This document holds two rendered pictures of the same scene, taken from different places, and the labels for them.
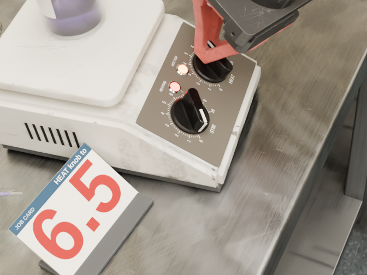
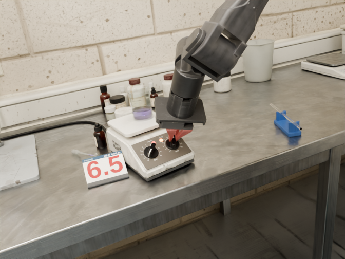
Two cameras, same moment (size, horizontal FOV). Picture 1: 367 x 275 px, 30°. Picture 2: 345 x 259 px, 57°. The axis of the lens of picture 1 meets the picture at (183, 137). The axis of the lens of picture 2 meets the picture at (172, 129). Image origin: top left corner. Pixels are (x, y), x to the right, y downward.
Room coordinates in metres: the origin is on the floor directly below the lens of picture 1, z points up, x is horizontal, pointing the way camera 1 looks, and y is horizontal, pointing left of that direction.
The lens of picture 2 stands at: (-0.13, -0.41, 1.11)
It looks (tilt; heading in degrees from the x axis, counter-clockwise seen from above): 23 degrees down; 35
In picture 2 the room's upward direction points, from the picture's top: 7 degrees counter-clockwise
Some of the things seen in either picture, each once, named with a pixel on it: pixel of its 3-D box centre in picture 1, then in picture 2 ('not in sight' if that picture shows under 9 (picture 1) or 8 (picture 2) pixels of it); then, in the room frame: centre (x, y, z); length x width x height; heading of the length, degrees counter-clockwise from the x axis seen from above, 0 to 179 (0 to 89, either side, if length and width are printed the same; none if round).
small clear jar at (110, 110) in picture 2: not in sight; (111, 113); (0.59, 0.33, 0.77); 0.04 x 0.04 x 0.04
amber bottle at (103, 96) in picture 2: not in sight; (105, 98); (0.64, 0.40, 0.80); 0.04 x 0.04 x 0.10
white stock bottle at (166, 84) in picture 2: not in sight; (170, 88); (0.80, 0.23, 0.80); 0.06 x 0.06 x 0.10
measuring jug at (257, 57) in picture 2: not in sight; (257, 59); (1.15, 0.02, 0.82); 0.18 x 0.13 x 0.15; 24
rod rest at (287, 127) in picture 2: not in sight; (287, 122); (0.67, -0.22, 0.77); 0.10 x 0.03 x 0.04; 37
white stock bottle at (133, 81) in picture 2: not in sight; (136, 94); (0.70, 0.30, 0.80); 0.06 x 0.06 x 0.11
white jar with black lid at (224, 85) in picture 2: not in sight; (222, 80); (0.96, 0.10, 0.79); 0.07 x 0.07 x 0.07
